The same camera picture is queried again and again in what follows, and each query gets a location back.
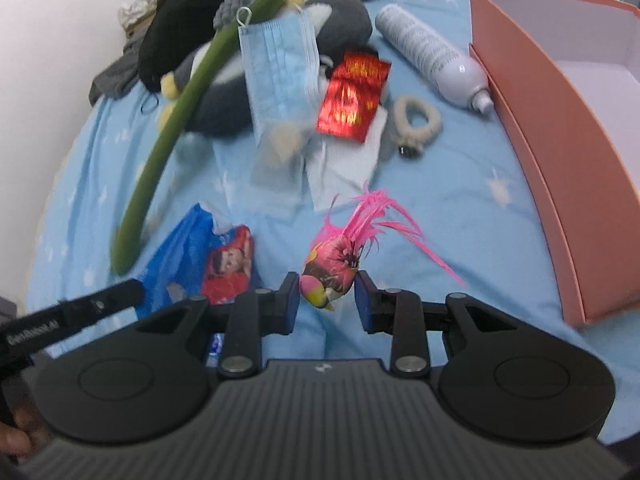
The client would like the blue red plastic bag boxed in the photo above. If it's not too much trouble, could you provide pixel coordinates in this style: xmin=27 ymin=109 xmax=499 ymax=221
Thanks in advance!
xmin=136 ymin=204 xmax=254 ymax=318

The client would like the pink feather bird toy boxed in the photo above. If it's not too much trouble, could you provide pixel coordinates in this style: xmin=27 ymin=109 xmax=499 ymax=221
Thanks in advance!
xmin=299 ymin=188 xmax=463 ymax=311

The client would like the white paper napkin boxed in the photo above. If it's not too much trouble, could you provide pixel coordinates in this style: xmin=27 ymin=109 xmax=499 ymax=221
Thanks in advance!
xmin=218 ymin=106 xmax=387 ymax=219

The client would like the cream fluffy hair tie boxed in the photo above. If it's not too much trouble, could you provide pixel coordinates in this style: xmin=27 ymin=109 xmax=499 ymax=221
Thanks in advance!
xmin=391 ymin=94 xmax=445 ymax=160

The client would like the red foil packet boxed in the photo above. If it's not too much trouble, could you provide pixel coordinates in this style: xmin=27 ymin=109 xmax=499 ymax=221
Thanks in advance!
xmin=316 ymin=51 xmax=392 ymax=144

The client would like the blue surgical face mask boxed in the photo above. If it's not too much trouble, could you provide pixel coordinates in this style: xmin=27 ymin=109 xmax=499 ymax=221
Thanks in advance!
xmin=239 ymin=6 xmax=320 ymax=143

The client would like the person's left hand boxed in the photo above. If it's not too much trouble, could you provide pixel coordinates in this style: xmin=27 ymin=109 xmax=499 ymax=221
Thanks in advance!
xmin=0 ymin=401 xmax=50 ymax=460

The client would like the light blue star bedsheet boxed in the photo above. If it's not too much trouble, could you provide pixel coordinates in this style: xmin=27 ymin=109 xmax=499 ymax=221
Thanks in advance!
xmin=25 ymin=0 xmax=640 ymax=446

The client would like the white spray can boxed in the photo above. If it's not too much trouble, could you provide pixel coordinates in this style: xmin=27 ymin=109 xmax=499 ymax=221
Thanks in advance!
xmin=375 ymin=4 xmax=494 ymax=115

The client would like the pink cardboard box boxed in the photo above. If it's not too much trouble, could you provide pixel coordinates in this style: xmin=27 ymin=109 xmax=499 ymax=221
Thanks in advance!
xmin=470 ymin=0 xmax=639 ymax=326

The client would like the grey penguin plush toy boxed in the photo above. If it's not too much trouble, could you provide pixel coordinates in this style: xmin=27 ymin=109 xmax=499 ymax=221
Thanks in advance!
xmin=158 ymin=0 xmax=372 ymax=138

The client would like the black clothing pile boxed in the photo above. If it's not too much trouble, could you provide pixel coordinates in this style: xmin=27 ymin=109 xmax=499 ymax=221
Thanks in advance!
xmin=88 ymin=0 xmax=222 ymax=104

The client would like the green long-handled brush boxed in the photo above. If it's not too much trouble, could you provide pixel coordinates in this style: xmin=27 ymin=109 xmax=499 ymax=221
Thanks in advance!
xmin=111 ymin=0 xmax=284 ymax=275

